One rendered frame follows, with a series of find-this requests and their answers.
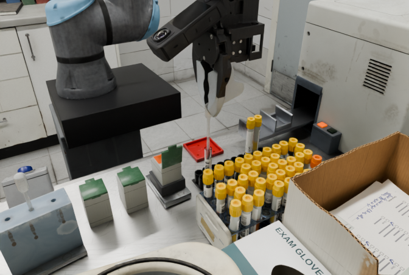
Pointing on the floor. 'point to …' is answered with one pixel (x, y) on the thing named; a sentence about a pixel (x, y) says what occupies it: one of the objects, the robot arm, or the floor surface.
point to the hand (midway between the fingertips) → (209, 109)
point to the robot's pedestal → (98, 152)
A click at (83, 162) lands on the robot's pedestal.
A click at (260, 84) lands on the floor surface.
